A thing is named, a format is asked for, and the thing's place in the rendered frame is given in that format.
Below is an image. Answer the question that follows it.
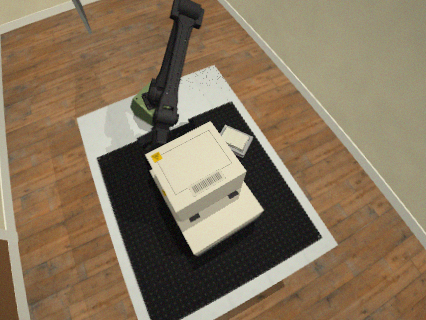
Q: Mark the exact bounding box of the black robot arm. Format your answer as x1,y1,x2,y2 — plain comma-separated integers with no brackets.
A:
136,0,205,150

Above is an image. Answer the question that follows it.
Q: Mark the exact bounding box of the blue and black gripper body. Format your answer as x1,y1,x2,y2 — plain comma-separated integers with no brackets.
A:
167,129,175,142

